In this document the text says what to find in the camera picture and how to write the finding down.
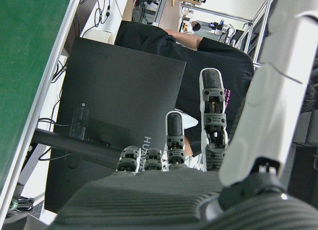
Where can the green belt conveyor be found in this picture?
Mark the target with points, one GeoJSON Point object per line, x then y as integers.
{"type": "Point", "coordinates": [24, 66]}

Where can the person in black t-shirt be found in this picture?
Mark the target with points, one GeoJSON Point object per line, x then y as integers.
{"type": "Point", "coordinates": [211, 61]}

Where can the silver laptop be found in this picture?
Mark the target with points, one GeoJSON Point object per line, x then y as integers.
{"type": "Point", "coordinates": [37, 210]}

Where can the white mug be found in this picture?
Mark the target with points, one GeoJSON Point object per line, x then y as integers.
{"type": "Point", "coordinates": [99, 37]}

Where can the black computer monitor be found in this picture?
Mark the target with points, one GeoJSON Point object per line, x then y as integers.
{"type": "Point", "coordinates": [111, 91]}

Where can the right white dexterous robot hand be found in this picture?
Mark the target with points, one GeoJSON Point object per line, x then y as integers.
{"type": "Point", "coordinates": [174, 202]}

